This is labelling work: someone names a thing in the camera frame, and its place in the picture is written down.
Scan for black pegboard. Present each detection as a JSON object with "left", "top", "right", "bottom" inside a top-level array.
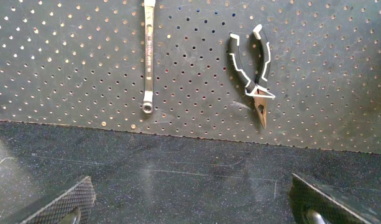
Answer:
[{"left": 0, "top": 0, "right": 381, "bottom": 156}]

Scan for metal hook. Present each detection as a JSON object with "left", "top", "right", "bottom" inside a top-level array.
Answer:
[{"left": 244, "top": 83, "right": 277, "bottom": 100}]

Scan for wrench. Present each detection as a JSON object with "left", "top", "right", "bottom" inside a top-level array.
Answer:
[{"left": 141, "top": 0, "right": 157, "bottom": 115}]

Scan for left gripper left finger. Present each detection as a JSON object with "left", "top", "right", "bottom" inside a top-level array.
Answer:
[{"left": 0, "top": 175, "right": 97, "bottom": 224}]

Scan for black and white pliers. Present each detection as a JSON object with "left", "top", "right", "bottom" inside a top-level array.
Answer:
[{"left": 228, "top": 24, "right": 277, "bottom": 130}]

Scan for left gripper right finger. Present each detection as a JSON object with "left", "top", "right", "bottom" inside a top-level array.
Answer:
[{"left": 288, "top": 173, "right": 381, "bottom": 224}]

